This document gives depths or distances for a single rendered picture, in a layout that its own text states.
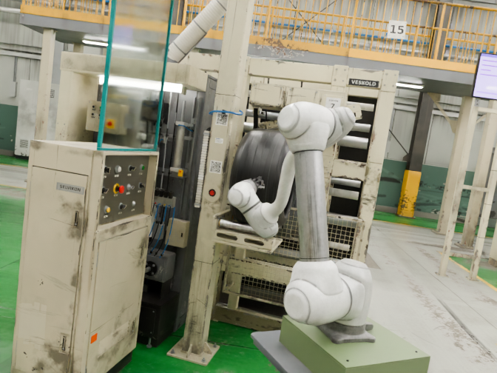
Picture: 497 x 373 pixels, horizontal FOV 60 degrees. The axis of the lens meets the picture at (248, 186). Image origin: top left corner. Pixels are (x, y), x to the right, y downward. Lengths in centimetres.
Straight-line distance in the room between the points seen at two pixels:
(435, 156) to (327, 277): 1111
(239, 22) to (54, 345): 199
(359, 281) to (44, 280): 147
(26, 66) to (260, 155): 1172
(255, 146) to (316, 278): 114
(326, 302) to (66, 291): 130
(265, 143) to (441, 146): 1031
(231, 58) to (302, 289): 161
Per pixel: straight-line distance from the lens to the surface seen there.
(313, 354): 161
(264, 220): 191
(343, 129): 161
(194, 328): 288
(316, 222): 145
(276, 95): 280
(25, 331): 247
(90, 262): 214
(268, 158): 233
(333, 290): 146
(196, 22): 307
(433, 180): 1240
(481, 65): 622
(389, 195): 1210
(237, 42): 265
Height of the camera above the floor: 142
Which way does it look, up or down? 6 degrees down
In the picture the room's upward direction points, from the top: 8 degrees clockwise
